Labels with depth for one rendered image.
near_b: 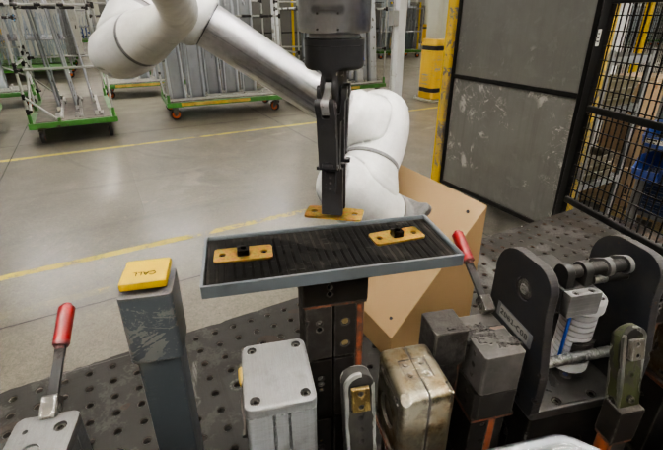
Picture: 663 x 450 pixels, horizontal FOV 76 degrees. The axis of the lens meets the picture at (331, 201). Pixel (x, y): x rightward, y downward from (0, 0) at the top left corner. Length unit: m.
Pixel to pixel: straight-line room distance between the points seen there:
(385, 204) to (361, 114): 0.23
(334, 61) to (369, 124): 0.56
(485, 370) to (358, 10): 0.47
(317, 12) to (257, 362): 0.41
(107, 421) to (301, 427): 0.65
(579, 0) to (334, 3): 2.53
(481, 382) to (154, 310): 0.45
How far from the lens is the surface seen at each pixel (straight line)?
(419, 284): 1.06
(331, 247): 0.64
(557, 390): 0.77
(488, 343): 0.63
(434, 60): 8.27
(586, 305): 0.65
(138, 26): 0.84
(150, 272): 0.63
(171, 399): 0.75
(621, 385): 0.73
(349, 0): 0.52
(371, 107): 1.09
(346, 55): 0.53
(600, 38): 1.97
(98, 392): 1.17
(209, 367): 1.14
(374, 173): 1.02
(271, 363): 0.53
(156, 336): 0.66
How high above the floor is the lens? 1.48
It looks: 24 degrees down
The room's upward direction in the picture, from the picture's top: straight up
